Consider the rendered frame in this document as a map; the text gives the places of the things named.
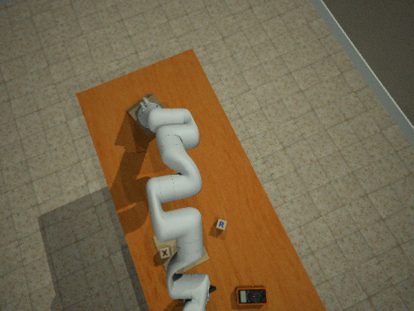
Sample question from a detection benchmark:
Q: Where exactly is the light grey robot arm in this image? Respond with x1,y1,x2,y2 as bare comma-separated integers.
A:
138,97,210,311

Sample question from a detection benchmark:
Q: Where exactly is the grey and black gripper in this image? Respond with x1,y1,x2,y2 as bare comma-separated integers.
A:
178,285,216,303

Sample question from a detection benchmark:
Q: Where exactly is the beige mat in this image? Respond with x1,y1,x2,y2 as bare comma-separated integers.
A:
152,236,209,274

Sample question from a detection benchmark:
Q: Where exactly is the orange pocket multimeter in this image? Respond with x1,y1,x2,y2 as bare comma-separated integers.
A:
236,285,268,305

